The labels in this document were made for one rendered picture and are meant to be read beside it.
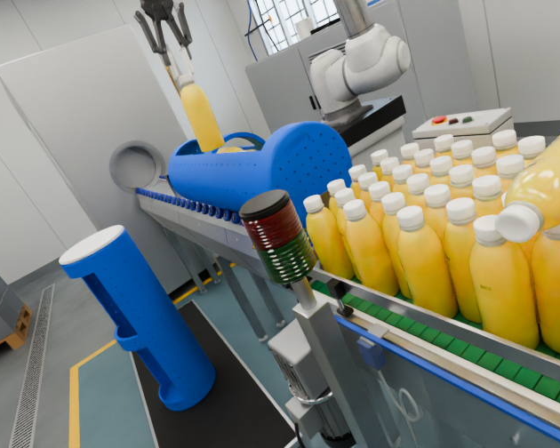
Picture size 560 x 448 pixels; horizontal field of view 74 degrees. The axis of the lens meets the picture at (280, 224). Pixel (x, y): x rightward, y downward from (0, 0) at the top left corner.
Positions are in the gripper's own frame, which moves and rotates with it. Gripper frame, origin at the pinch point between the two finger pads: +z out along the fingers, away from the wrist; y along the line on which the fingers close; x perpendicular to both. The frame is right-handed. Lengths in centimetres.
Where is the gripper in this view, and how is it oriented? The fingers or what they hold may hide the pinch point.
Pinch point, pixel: (180, 64)
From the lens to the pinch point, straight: 111.6
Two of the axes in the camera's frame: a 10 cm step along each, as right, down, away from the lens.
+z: 3.1, 8.9, 3.3
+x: 5.2, 1.3, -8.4
